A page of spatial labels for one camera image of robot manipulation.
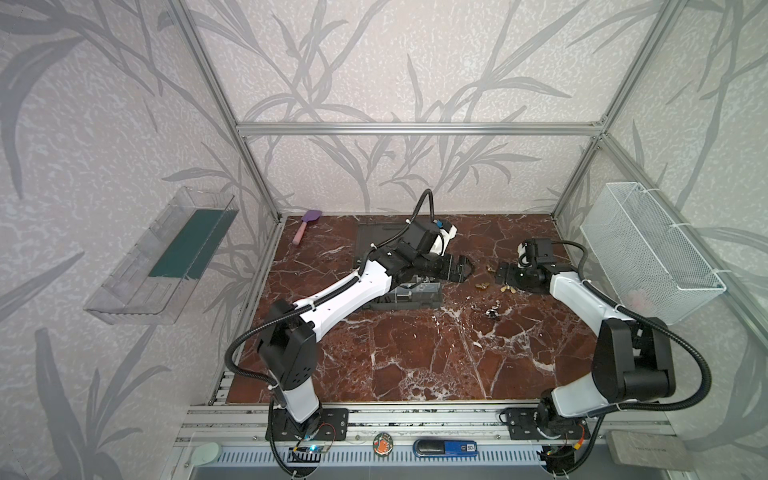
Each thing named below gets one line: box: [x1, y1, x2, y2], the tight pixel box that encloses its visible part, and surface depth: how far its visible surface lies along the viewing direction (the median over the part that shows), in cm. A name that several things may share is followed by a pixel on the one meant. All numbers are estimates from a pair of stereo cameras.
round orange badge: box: [373, 432, 394, 457], surface depth 72 cm
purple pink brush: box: [292, 209, 322, 245], surface depth 118 cm
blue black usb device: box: [412, 439, 479, 457], surface depth 69 cm
